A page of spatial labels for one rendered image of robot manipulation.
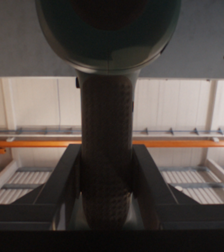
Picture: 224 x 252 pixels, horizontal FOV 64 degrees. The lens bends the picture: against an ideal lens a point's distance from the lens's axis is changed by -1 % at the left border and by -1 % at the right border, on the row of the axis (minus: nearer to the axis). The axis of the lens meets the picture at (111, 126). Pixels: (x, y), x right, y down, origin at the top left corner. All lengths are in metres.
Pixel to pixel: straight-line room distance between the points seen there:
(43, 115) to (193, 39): 9.24
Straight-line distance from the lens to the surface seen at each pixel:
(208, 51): 0.31
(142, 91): 8.90
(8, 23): 0.31
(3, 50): 0.31
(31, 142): 9.52
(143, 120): 9.12
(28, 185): 9.14
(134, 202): 0.17
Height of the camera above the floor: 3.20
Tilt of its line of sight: 14 degrees up
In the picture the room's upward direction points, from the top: 180 degrees counter-clockwise
